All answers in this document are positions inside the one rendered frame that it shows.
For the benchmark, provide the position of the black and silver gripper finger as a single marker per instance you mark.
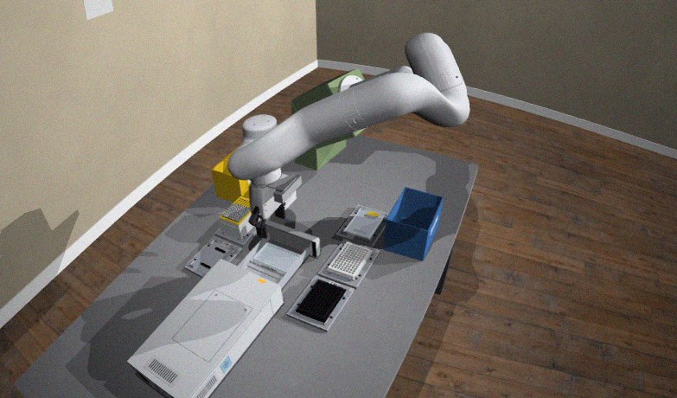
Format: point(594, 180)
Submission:
point(260, 227)
point(280, 211)

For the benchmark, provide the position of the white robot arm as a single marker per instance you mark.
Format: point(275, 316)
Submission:
point(268, 146)

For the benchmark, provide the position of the yellow open-top bin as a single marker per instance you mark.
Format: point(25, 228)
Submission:
point(226, 186)

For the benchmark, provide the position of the blue open-top bin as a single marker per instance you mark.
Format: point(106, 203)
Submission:
point(417, 209)

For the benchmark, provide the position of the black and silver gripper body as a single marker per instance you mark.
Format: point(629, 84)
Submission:
point(262, 196)

